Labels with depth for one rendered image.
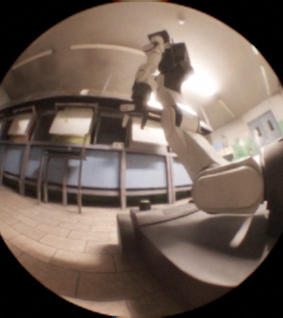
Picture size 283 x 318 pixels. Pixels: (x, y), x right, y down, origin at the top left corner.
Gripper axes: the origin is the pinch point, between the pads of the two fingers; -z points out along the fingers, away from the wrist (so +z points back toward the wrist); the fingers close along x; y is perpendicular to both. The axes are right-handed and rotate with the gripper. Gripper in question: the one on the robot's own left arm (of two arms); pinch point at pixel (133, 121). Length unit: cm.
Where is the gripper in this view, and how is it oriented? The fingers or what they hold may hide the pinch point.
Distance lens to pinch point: 45.0
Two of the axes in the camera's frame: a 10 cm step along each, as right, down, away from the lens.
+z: 2.6, -9.5, -1.8
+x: -8.1, -3.2, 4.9
